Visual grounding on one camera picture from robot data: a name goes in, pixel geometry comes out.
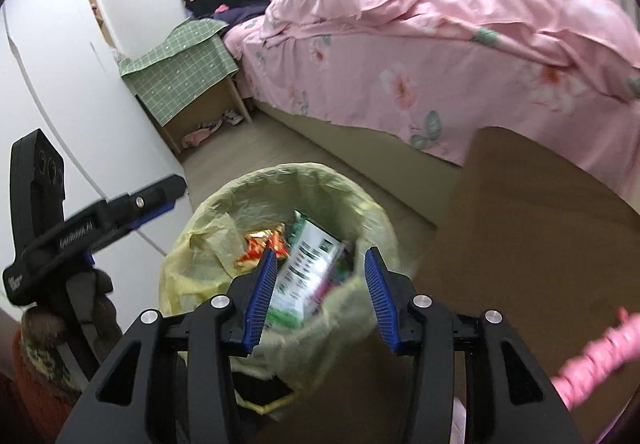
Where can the white dark sneaker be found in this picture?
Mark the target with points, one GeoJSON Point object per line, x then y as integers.
{"type": "Point", "coordinates": [231, 117]}
{"type": "Point", "coordinates": [210, 126]}

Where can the pink floral duvet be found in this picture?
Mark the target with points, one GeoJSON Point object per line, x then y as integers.
{"type": "Point", "coordinates": [425, 9]}

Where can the gold red snack wrapper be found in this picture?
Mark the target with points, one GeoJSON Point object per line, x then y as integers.
{"type": "Point", "coordinates": [260, 244]}

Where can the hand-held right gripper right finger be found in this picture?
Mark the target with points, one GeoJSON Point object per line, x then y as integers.
{"type": "Point", "coordinates": [380, 301]}

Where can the pink floral bed sheet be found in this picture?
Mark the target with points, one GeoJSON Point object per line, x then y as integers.
{"type": "Point", "coordinates": [350, 74]}

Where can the white wardrobe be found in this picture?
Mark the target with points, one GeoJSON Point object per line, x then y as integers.
{"type": "Point", "coordinates": [75, 99]}

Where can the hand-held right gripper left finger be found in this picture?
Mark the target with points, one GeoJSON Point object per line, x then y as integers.
{"type": "Point", "coordinates": [260, 299]}

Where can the green white snack bag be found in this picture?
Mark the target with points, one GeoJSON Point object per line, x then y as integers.
{"type": "Point", "coordinates": [305, 264]}

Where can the trash bin with green bag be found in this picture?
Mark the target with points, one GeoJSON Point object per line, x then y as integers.
{"type": "Point", "coordinates": [210, 224]}

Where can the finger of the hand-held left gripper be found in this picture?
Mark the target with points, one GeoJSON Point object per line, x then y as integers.
{"type": "Point", "coordinates": [150, 194]}
{"type": "Point", "coordinates": [150, 219]}

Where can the pink caterpillar toy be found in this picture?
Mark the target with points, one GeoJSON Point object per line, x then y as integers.
{"type": "Point", "coordinates": [590, 364]}

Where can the green checked cloth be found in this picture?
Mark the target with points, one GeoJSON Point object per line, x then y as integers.
{"type": "Point", "coordinates": [175, 59]}

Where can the person's left hand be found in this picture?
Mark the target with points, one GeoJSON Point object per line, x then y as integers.
{"type": "Point", "coordinates": [100, 299]}

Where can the pink slipper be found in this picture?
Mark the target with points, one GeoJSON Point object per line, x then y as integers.
{"type": "Point", "coordinates": [196, 139]}

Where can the wooden nightstand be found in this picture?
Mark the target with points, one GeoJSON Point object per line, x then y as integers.
{"type": "Point", "coordinates": [210, 99]}

